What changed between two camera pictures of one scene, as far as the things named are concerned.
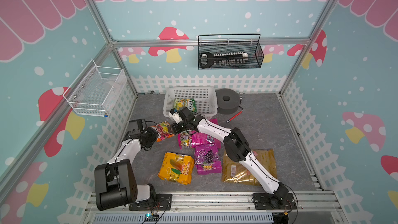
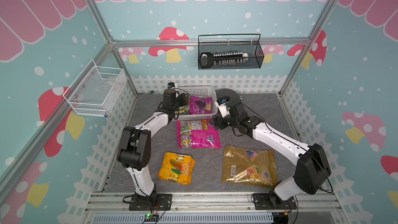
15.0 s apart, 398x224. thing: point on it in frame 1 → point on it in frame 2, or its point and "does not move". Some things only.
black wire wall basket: (229, 51) does not move
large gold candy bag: (233, 171) does not move
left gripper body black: (150, 136) → (181, 100)
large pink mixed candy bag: (190, 139) does not move
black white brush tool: (207, 59) does not move
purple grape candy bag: (208, 159) → (200, 105)
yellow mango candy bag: (177, 168) does not move
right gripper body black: (181, 127) → (227, 121)
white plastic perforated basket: (205, 98) does not move
